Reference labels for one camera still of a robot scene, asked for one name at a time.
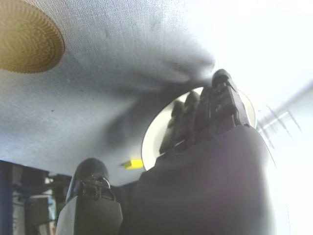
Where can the round brown embossed biscuit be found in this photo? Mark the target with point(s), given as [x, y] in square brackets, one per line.
[24, 36]

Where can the yellow rectangular block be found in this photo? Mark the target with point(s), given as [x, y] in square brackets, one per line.
[134, 164]

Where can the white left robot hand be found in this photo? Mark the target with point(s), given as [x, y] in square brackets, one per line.
[207, 191]

